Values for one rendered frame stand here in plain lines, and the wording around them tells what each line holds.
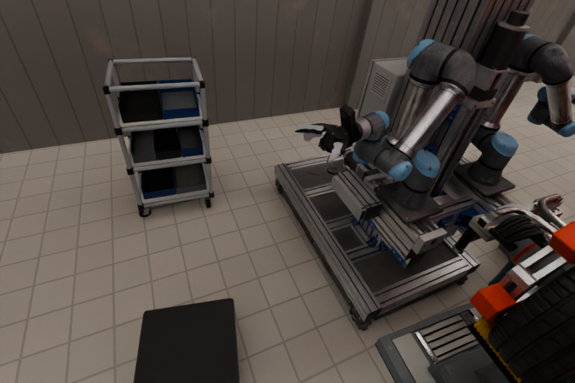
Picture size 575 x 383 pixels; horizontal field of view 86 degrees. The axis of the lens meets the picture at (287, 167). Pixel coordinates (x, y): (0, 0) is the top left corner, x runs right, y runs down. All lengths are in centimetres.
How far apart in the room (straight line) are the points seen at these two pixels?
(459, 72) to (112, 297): 200
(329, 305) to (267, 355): 45
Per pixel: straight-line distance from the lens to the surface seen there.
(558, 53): 164
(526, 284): 123
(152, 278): 212
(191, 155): 212
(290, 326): 192
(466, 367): 188
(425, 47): 124
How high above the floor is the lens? 175
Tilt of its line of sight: 39 degrees down
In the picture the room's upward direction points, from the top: 7 degrees clockwise
